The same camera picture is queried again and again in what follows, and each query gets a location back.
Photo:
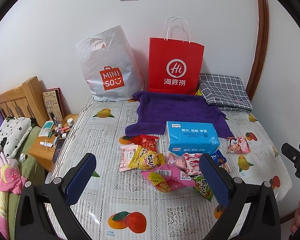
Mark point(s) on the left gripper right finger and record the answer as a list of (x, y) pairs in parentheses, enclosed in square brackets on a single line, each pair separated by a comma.
[(262, 220)]

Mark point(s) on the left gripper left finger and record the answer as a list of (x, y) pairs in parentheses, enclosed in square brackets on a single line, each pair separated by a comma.
[(33, 221)]

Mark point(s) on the pink Haidilao chips packet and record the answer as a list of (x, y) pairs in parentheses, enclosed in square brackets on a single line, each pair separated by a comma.
[(238, 145)]

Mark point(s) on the Lotso bear lollipop packet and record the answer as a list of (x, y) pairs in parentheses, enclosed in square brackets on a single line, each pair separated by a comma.
[(225, 167)]

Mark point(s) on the blue snack packet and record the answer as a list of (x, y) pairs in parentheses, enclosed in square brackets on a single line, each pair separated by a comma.
[(218, 158)]

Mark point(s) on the green snack packet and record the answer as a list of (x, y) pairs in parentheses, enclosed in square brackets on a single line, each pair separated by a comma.
[(202, 187)]

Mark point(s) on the white pink strawberry packet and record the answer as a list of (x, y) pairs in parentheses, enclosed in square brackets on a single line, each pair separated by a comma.
[(192, 163)]

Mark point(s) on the magenta barcode snack packet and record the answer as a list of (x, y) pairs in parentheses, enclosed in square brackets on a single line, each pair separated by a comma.
[(168, 178)]

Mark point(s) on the pale pink nougat packet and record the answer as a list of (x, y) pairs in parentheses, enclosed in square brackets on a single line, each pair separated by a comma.
[(126, 154)]

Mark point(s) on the yellow snack packet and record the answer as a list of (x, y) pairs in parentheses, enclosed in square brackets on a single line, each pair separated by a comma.
[(146, 159)]

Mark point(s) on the red candy packet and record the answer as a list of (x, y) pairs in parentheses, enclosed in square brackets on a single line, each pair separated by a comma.
[(149, 142)]

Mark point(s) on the green bed sheet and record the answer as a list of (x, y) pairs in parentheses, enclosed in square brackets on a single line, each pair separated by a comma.
[(31, 170)]

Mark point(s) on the pink cartoon blanket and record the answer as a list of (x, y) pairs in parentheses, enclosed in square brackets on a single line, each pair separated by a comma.
[(11, 180)]

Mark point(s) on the white ointment tube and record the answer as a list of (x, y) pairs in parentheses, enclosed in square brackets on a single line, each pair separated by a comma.
[(46, 144)]

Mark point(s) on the black smartphone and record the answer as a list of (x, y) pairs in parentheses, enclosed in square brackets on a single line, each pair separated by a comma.
[(58, 149)]

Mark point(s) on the grey checked folded cloth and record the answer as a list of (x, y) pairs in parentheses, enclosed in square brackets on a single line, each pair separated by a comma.
[(224, 91)]

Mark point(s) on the fruit print table cover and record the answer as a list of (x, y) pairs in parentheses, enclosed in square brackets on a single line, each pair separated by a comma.
[(124, 205)]

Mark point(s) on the teal white box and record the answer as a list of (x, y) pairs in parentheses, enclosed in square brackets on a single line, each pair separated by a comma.
[(46, 129)]

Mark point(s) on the black white spotted pillow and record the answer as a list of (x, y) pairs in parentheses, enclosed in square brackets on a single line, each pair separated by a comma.
[(13, 131)]

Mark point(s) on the white cream jar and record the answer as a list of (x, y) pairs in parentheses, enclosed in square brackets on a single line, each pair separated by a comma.
[(70, 122)]

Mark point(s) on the yellow packet behind towel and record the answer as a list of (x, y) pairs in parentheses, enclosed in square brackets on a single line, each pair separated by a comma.
[(198, 92)]

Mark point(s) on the blue tissue pack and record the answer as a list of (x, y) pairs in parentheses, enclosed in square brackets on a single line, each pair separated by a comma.
[(190, 137)]

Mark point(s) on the wooden headboard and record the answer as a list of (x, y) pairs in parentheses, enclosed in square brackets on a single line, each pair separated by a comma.
[(25, 101)]

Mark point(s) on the patterned book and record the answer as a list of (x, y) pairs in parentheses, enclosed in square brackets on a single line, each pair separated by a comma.
[(53, 103)]

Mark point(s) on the purple towel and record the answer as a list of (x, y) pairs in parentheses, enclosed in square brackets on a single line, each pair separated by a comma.
[(155, 109)]

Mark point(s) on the red Haidilao paper bag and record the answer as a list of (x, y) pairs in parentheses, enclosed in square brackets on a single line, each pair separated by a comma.
[(174, 65)]

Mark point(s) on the white Miniso plastic bag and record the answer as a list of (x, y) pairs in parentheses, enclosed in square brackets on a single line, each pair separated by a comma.
[(109, 66)]

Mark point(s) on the brown wooden door frame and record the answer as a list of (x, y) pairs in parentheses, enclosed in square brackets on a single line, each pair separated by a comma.
[(261, 48)]

